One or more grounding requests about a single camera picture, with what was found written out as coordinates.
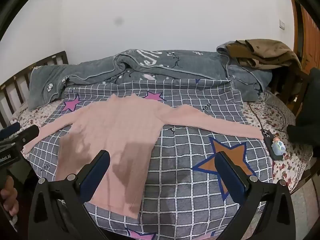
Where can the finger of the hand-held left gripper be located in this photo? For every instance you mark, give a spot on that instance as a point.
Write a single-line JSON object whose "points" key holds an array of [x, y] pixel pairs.
{"points": [[10, 128], [27, 135]]}

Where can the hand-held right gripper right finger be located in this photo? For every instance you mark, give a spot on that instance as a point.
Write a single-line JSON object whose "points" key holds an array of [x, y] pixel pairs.
{"points": [[231, 177]]}

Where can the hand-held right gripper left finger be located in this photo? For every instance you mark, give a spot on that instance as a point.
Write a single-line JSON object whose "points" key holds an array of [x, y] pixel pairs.
{"points": [[96, 172]]}

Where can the pink knit sweater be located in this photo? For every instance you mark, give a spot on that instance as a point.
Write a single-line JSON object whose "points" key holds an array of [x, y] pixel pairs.
{"points": [[120, 130]]}

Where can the pile of brown clothes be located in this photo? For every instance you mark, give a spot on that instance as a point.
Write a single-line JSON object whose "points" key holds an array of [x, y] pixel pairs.
{"points": [[265, 52]]}

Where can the person's left hand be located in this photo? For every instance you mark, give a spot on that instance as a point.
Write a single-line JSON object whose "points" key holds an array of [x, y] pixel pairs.
{"points": [[8, 197]]}

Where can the dark wooden headboard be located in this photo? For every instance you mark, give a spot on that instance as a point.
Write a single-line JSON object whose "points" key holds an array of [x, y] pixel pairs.
{"points": [[15, 80]]}

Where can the grey checked star blanket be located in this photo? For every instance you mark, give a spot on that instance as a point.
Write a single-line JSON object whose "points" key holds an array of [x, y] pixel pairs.
{"points": [[190, 150]]}

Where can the black flat device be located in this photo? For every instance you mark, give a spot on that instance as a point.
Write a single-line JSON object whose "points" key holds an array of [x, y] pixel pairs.
{"points": [[265, 134]]}

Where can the small toy figurine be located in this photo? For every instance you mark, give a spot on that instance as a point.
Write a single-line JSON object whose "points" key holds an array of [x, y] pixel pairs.
{"points": [[277, 146]]}

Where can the floral bed sheet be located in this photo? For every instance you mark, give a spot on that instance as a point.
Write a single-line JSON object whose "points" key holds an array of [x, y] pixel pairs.
{"points": [[295, 152]]}

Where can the dark cloth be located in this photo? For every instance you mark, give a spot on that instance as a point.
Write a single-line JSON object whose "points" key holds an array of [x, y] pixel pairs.
{"points": [[307, 120]]}

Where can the dark wooden chair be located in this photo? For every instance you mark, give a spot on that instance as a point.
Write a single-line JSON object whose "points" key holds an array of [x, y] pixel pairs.
{"points": [[297, 92]]}

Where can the grey plush blanket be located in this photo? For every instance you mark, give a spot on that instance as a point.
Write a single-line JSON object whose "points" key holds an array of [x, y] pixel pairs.
{"points": [[175, 65]]}

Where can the white wall switch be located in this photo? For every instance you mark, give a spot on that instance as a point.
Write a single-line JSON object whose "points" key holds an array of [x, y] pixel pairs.
{"points": [[282, 25]]}

